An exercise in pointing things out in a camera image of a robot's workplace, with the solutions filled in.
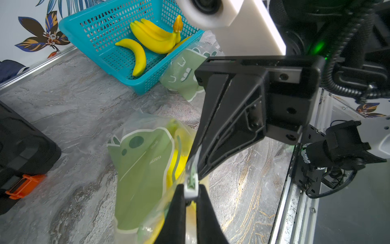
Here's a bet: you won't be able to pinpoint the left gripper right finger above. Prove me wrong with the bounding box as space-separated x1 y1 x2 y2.
196 185 229 244

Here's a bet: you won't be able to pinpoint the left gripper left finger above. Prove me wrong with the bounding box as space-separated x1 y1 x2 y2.
154 184 186 244

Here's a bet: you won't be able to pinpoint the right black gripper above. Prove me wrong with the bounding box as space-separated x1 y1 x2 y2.
190 56 325 180

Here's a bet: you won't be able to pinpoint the yellow bananas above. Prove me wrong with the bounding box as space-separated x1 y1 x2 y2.
137 119 195 244

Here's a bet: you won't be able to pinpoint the zip-top bag green print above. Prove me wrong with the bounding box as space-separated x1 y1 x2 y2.
159 42 222 102

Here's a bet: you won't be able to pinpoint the zip-top bag with bananas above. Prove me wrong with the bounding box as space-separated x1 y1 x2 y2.
106 110 211 244

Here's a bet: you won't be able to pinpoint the yellow banana from bag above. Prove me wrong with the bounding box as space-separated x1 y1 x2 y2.
130 15 191 54

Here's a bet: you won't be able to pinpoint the yellow single banana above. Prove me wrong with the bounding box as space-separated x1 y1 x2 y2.
115 39 147 77

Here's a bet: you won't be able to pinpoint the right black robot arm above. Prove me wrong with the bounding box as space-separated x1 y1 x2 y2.
179 1 390 179

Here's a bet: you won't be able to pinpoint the black plastic tool case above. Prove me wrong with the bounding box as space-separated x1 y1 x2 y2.
1 102 62 215

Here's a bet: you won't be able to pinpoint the aluminium front rail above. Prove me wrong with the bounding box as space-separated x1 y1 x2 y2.
269 88 329 244

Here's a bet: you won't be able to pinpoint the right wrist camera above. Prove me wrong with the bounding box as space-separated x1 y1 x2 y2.
177 1 286 56

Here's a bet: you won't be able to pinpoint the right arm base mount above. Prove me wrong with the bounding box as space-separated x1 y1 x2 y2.
289 115 390 199

